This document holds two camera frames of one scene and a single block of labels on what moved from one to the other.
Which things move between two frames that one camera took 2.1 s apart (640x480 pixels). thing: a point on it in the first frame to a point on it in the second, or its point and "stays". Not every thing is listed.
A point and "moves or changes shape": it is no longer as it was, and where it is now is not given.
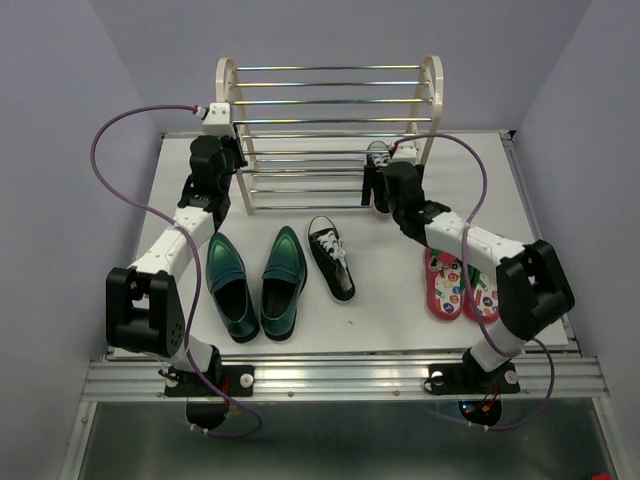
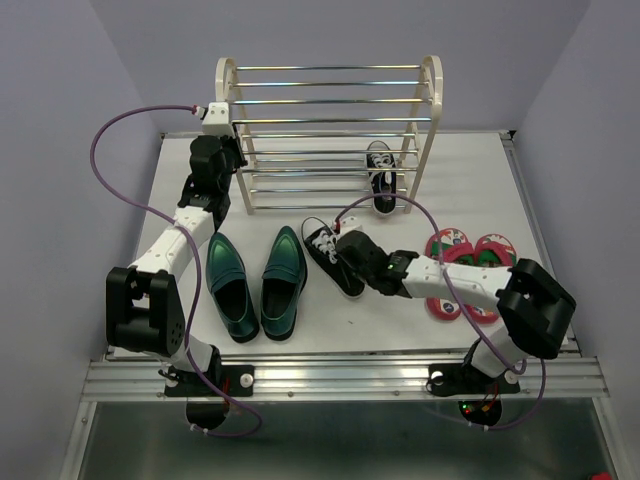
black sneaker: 328,254 moves or changes shape
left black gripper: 240,160 stays
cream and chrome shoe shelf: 305,129 stays
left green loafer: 227,280 stays
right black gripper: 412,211 to 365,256
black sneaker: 378,156 stays
